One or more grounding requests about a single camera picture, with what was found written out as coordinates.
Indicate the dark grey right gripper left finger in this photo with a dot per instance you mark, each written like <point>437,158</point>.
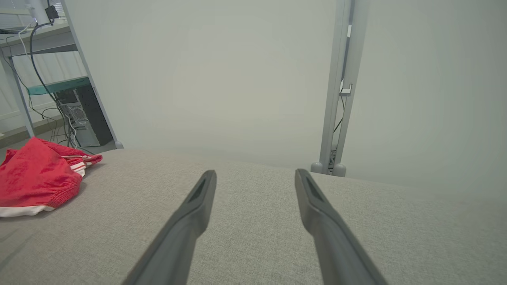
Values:
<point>178,237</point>

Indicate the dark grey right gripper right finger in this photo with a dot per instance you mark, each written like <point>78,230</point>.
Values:
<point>332,245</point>

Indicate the red jersey with white stripes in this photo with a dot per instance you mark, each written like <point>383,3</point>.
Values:
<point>93,159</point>

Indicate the red shorts with white trim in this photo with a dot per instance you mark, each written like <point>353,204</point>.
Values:
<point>31,174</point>

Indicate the grey fabric sofa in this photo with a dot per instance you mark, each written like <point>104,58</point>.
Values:
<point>253,245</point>

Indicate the black computer tower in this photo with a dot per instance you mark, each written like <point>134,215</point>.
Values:
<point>93,118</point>

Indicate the green shelf board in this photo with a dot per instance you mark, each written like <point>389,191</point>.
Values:
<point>59,86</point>

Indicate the black power adapter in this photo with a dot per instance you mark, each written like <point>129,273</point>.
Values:
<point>51,12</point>

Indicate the grey metal partition post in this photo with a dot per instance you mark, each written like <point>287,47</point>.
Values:
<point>336,59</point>

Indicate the grey slanted partition frame post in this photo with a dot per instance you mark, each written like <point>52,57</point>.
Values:
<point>89,71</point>

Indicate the grey desk frame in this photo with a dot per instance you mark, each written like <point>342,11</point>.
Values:
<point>47,37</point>

